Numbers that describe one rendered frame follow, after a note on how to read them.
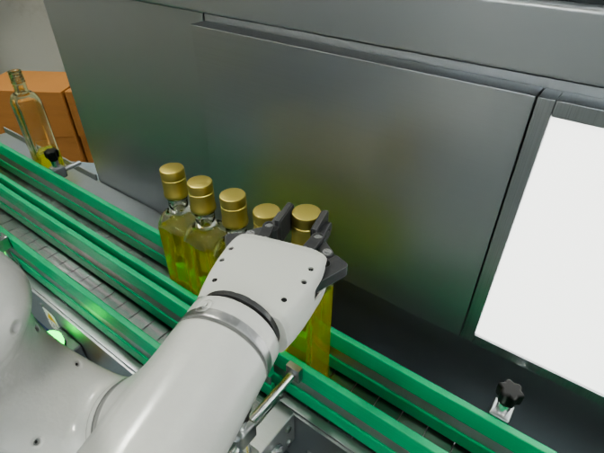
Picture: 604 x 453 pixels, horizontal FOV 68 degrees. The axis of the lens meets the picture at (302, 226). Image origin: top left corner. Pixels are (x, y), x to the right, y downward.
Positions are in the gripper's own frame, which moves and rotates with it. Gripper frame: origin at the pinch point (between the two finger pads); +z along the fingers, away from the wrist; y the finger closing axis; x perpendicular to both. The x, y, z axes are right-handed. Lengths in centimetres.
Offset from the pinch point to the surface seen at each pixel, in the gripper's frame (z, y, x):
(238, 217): 3.4, -10.0, -3.7
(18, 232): 13, -71, -29
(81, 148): 153, -209, -101
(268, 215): 2.0, -5.1, -1.1
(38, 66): 246, -337, -91
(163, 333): 0.3, -25.0, -29.3
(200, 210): 4.3, -16.3, -4.7
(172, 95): 26.6, -34.8, 0.9
